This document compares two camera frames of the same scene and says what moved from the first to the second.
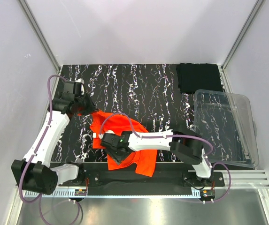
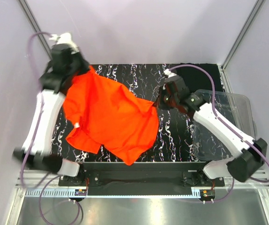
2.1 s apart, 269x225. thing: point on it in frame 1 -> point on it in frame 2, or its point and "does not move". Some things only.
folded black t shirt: x=192 y=77 does not move
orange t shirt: x=144 y=161 -> x=104 y=112
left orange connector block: x=80 y=192 does not move
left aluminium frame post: x=52 y=56 does not move
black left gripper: x=91 y=108 -> x=86 y=64
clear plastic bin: x=226 y=119 does not move
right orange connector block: x=208 y=193 does not move
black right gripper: x=117 y=158 -> x=160 y=105
